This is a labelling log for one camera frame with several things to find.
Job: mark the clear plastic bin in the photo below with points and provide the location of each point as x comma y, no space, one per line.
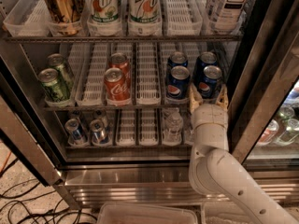
223,213
129,213

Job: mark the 7up bottle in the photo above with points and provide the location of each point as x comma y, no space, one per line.
143,11
104,11

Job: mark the white tea bottle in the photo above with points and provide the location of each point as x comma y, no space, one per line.
223,15

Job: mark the gold tall can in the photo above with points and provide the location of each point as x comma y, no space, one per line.
65,13

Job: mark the right 7up bottle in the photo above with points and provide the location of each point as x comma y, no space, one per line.
143,11

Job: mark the top wire shelf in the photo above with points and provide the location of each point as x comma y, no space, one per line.
121,39

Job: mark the glass fridge door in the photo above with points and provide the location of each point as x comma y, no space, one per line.
265,70

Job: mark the empty white lane tray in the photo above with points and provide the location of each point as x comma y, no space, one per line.
147,75

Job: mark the front red coca-cola can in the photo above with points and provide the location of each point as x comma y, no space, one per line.
116,84

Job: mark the left 7up bottle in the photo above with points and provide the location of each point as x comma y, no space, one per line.
104,11

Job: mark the rear right blue silver can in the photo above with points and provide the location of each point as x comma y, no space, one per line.
101,115

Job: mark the pepsi can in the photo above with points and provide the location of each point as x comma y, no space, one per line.
209,80
177,58
204,59
177,83

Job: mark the red coca-cola can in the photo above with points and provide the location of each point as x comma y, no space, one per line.
121,61
116,84

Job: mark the right clear water bottle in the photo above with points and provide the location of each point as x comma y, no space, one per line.
188,132

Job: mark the middle wire shelf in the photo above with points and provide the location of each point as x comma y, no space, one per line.
112,107

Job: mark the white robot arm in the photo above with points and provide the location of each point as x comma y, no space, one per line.
214,170

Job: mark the wire shelf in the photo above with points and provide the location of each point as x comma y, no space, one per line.
121,39
112,107

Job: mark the right clear plastic bin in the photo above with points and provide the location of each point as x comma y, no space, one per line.
223,213

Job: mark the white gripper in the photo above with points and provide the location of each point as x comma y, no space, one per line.
209,113

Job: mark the green can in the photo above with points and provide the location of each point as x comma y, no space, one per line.
53,84
59,62

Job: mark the blue silver can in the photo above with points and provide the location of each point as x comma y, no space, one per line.
99,132
101,115
75,129

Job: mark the rear red coca-cola can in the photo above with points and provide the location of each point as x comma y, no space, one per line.
121,61

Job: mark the left clear plastic bin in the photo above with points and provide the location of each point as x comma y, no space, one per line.
129,213

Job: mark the front green can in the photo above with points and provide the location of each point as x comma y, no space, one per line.
53,84

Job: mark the rear green can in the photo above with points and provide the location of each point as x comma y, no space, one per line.
59,62

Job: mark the front left blue silver can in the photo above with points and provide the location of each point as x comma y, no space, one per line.
75,129

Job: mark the clear water bottle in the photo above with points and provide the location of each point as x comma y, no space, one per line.
188,132
173,128

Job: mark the stainless steel fridge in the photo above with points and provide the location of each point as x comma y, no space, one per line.
135,165

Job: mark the left clear water bottle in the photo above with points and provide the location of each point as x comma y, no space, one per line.
173,128

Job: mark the front right blue silver can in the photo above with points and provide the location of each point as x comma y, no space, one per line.
99,132

